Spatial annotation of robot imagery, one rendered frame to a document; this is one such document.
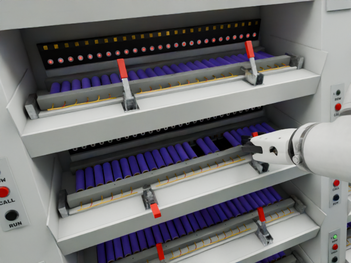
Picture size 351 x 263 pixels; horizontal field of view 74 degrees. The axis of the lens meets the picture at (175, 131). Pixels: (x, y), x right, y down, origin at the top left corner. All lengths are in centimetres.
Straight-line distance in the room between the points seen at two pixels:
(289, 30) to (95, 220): 62
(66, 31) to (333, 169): 58
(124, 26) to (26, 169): 38
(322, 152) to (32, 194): 45
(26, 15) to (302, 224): 76
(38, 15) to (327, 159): 46
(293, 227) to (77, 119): 60
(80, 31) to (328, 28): 55
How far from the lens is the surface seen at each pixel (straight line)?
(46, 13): 44
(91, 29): 62
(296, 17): 68
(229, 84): 52
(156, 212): 43
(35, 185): 46
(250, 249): 68
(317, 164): 40
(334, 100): 66
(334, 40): 65
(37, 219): 49
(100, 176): 56
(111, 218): 50
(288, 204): 76
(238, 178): 55
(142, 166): 55
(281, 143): 44
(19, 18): 45
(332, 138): 38
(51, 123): 45
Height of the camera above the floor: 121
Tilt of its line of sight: 15 degrees down
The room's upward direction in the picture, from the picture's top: 9 degrees counter-clockwise
